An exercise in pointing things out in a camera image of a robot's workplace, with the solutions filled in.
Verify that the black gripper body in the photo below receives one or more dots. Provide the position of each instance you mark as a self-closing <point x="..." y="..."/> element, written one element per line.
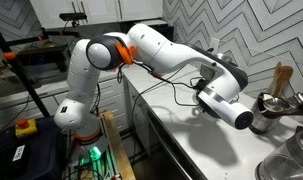
<point x="200" y="85"/>

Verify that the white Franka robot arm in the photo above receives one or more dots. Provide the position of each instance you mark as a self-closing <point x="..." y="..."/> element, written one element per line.
<point x="164" y="50"/>

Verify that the black countertop appliance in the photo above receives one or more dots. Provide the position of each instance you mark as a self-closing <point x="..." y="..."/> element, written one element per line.
<point x="159" y="30"/>

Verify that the grey dishwasher front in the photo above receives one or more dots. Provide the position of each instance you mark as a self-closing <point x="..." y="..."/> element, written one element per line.
<point x="164" y="146"/>

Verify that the metal ladle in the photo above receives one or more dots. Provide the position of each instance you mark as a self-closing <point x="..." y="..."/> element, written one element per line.
<point x="274" y="104"/>

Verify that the wooden spoon narrow head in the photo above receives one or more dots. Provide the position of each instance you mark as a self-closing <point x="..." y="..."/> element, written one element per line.
<point x="277" y="75"/>

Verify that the wooden spoon round head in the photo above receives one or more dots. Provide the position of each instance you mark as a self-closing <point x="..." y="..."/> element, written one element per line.
<point x="284" y="78"/>

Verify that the white lower cabinets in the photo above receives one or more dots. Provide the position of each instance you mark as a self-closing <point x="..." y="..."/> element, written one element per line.
<point x="114" y="96"/>

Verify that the wooden board platform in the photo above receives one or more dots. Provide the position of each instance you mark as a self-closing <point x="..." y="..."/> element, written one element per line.
<point x="116" y="146"/>

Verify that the black stand crossbar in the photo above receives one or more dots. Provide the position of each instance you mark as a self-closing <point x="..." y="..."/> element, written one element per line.
<point x="61" y="33"/>

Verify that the black equipment on stand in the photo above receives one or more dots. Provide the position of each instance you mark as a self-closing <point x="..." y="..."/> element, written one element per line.
<point x="41" y="56"/>

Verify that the red emergency stop button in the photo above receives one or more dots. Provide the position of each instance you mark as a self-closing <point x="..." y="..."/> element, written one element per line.
<point x="26" y="128"/>

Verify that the black stand pole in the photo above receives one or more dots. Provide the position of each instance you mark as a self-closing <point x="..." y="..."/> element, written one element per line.
<point x="21" y="73"/>

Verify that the large black equipment case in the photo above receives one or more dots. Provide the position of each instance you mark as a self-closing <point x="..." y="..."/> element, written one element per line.
<point x="34" y="156"/>

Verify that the orange clamp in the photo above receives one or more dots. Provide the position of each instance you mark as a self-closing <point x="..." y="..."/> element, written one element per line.
<point x="9" y="55"/>

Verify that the white wall outlet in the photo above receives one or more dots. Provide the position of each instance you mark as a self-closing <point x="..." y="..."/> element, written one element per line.
<point x="213" y="45"/>

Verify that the robot mount frame green light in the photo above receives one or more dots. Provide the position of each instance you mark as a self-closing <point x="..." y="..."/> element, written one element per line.
<point x="101" y="160"/>

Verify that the black stereo camera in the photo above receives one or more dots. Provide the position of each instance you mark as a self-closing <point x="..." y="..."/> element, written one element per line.
<point x="72" y="16"/>

